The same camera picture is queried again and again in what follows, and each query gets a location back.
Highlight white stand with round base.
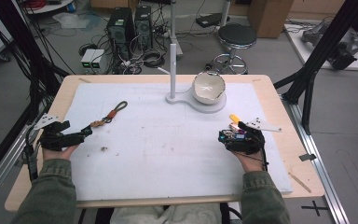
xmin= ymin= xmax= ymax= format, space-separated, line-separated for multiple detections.
xmin=165 ymin=43 xmax=227 ymax=115

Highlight white power supply unit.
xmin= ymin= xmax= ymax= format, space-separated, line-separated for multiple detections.
xmin=80 ymin=49 xmax=97 ymax=72
xmin=90 ymin=49 xmax=106 ymax=75

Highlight flat black box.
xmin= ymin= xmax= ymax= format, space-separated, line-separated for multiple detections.
xmin=195 ymin=12 xmax=231 ymax=29

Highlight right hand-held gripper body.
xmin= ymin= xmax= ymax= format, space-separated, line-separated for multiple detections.
xmin=218 ymin=117 xmax=282 ymax=156

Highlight coiled black cable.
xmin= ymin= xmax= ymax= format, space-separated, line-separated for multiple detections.
xmin=142 ymin=49 xmax=166 ymax=69

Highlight white ceramic bowl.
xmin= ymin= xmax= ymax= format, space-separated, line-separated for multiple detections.
xmin=191 ymin=71 xmax=227 ymax=105

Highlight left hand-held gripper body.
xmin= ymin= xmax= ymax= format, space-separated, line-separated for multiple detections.
xmin=33 ymin=114 xmax=86 ymax=152

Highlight person's legs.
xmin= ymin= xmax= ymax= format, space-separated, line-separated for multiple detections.
xmin=109 ymin=203 xmax=224 ymax=224

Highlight round black stool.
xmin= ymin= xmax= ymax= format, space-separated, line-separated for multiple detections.
xmin=212 ymin=23 xmax=258 ymax=76

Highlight thin wooden stick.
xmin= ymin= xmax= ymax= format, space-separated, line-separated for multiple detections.
xmin=288 ymin=172 xmax=312 ymax=194

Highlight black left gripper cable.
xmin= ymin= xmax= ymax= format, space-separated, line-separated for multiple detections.
xmin=23 ymin=124 xmax=41 ymax=182

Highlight white table leg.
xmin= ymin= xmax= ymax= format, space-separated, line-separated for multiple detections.
xmin=169 ymin=0 xmax=185 ymax=60

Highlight black metal frame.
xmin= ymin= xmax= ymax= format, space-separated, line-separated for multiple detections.
xmin=273 ymin=0 xmax=358 ymax=135
xmin=0 ymin=0 xmax=70 ymax=188

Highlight large black computer tower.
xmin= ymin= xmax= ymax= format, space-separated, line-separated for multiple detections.
xmin=106 ymin=7 xmax=136 ymax=61

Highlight small black computer tower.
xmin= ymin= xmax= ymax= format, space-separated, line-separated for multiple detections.
xmin=134 ymin=5 xmax=154 ymax=51

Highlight white foam mat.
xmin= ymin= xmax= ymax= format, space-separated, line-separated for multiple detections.
xmin=62 ymin=81 xmax=295 ymax=202

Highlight white board with grey device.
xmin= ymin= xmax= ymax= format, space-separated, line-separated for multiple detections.
xmin=283 ymin=19 xmax=358 ymax=73

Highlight aluminium rail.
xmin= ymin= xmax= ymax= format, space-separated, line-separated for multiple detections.
xmin=0 ymin=122 xmax=46 ymax=216
xmin=280 ymin=92 xmax=351 ymax=224

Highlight cardboard box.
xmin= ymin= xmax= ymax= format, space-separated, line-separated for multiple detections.
xmin=247 ymin=0 xmax=295 ymax=39

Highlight person's left hand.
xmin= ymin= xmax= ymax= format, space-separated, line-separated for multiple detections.
xmin=41 ymin=143 xmax=80 ymax=161

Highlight keychain with wooden bear charm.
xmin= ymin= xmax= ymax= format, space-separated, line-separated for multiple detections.
xmin=89 ymin=100 xmax=129 ymax=128

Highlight person's right hand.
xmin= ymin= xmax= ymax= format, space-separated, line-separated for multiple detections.
xmin=233 ymin=148 xmax=266 ymax=174

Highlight grey tape piece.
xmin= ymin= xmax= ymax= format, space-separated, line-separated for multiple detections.
xmin=298 ymin=152 xmax=318 ymax=162

